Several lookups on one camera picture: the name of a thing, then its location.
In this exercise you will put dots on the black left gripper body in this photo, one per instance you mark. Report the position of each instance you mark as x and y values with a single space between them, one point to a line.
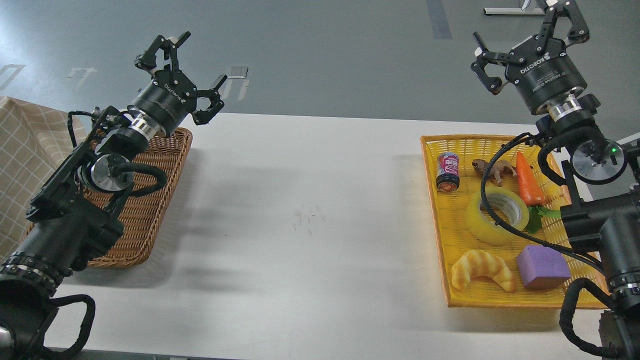
164 100

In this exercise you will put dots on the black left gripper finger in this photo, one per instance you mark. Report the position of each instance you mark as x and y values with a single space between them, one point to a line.
147 61
216 104

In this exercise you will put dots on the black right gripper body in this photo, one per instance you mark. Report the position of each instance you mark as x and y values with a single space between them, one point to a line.
545 76

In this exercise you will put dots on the yellow tape roll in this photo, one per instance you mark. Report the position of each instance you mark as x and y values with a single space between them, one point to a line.
507 205

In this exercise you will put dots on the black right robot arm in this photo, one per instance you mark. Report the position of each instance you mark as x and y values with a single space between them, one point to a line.
602 233

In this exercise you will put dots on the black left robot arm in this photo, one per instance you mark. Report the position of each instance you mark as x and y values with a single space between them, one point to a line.
76 212

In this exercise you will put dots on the white stand base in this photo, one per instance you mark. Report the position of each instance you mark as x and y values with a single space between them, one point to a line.
523 8

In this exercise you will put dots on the brown toy animal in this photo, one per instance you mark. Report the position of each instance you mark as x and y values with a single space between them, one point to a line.
480 166

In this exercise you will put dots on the small drink can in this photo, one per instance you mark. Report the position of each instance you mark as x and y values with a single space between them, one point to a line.
447 172

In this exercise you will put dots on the orange toy carrot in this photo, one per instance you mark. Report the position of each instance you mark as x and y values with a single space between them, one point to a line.
532 195

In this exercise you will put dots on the yellow plastic basket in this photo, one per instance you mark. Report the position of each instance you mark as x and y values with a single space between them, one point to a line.
453 238

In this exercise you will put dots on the beige checkered cloth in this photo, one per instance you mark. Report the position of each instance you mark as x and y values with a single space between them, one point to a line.
34 141

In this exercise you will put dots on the toy croissant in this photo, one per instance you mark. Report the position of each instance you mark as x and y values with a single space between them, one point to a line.
480 263

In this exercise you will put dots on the purple foam block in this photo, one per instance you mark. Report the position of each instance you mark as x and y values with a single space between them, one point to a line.
542 268

